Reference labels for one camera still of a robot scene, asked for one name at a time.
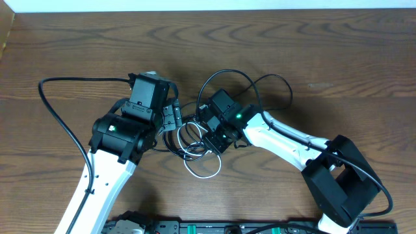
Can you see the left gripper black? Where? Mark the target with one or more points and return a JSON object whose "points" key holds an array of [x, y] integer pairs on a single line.
{"points": [[171, 117]]}

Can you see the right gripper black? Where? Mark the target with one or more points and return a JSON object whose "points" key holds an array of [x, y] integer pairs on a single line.
{"points": [[212, 138]]}

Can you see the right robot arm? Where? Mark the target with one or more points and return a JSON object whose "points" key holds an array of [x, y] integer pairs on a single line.
{"points": [[339, 178]]}

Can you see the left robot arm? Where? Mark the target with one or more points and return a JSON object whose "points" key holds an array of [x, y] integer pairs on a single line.
{"points": [[119, 139]]}

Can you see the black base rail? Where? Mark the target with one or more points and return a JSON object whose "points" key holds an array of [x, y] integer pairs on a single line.
{"points": [[134, 222]]}

